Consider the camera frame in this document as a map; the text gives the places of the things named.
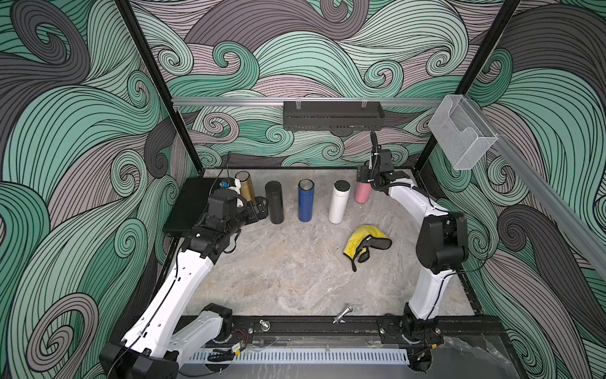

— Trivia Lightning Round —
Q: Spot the gold thermos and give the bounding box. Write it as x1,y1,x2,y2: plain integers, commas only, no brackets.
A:
235,171,256,202

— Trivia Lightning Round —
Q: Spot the pink thermos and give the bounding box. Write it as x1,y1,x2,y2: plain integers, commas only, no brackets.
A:
354,183,372,204

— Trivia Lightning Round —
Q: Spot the yellow cleaning cloth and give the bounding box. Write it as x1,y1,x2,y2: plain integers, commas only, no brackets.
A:
343,224,392,273

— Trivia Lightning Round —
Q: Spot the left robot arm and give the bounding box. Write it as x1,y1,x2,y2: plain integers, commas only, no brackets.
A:
99,188,268,378

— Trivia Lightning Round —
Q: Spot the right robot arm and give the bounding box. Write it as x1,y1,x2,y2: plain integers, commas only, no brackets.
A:
357,147,469,344

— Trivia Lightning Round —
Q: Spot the black thermos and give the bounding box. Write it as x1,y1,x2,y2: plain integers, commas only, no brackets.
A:
265,181,284,224

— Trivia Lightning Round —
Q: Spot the white thermos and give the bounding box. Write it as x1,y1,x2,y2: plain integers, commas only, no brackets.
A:
328,179,351,224

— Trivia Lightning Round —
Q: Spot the blue thermos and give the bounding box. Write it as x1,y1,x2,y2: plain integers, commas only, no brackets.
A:
298,178,315,223

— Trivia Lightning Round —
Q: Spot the black case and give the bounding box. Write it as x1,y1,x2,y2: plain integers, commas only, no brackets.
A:
163,177,225,238

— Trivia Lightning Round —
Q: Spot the silver bolt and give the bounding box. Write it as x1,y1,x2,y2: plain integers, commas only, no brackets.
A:
332,306,354,325

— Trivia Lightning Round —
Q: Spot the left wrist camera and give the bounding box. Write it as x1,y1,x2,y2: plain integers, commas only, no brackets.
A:
216,178,244,208

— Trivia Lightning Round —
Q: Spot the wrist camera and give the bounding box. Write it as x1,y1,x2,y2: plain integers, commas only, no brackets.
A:
216,178,244,208
370,131,380,167

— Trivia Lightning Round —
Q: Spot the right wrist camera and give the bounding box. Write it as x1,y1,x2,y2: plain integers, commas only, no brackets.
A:
370,131,380,167

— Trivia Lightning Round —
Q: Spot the clear plastic wall holder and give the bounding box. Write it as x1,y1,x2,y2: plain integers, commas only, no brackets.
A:
429,95,498,171

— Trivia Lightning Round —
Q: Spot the black wall shelf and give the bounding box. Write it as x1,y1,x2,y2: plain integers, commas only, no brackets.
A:
282,102,385,133

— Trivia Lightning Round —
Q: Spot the aluminium wall rail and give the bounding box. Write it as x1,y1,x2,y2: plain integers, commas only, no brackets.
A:
172,96,442,107

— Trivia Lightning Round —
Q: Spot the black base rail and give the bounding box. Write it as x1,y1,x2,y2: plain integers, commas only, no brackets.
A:
230,315,503,347

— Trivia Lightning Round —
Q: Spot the white slotted cable duct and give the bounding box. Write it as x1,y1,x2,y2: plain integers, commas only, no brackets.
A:
184,347,411,366

